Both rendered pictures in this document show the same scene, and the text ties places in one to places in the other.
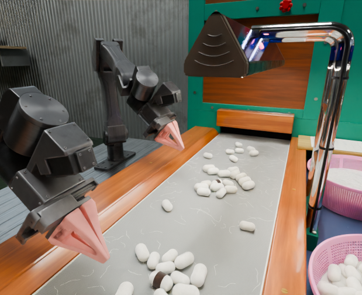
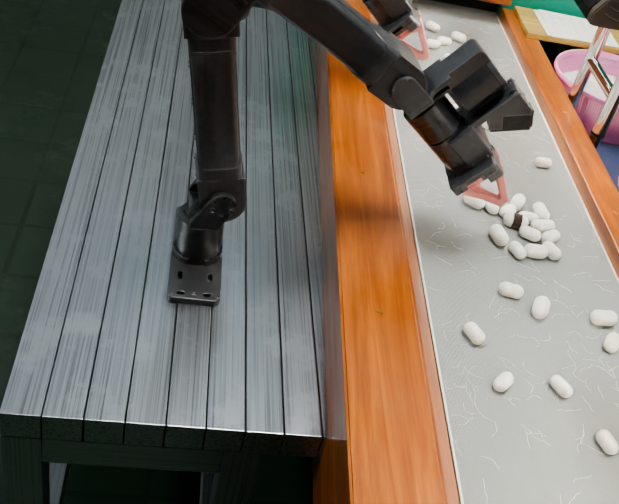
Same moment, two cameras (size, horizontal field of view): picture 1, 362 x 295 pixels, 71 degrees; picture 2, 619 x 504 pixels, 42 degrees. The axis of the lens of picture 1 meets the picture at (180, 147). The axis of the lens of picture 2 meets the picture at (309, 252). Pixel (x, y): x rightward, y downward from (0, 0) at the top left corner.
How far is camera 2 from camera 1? 1.00 m
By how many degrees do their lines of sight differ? 35
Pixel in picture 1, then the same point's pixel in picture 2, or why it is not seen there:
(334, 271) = not seen: outside the picture
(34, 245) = (376, 205)
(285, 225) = (583, 158)
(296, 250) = (605, 180)
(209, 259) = (531, 199)
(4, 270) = (385, 230)
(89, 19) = not seen: outside the picture
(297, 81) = not seen: outside the picture
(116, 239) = (426, 191)
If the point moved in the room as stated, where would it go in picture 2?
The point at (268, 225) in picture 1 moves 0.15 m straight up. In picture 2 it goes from (557, 159) to (591, 82)
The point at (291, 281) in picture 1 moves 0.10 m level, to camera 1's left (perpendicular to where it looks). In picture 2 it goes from (615, 205) to (568, 212)
